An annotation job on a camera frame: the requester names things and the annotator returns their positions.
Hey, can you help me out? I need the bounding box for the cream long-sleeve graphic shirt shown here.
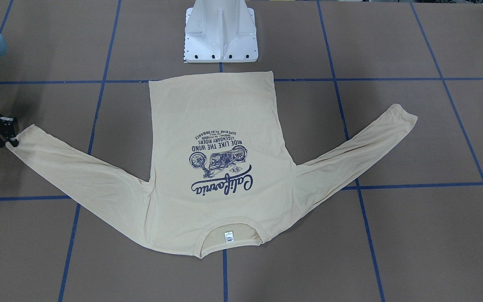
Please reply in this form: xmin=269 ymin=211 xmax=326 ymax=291
xmin=10 ymin=71 xmax=418 ymax=258

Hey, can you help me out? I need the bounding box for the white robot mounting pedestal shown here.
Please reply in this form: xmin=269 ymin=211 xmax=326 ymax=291
xmin=184 ymin=0 xmax=259 ymax=63

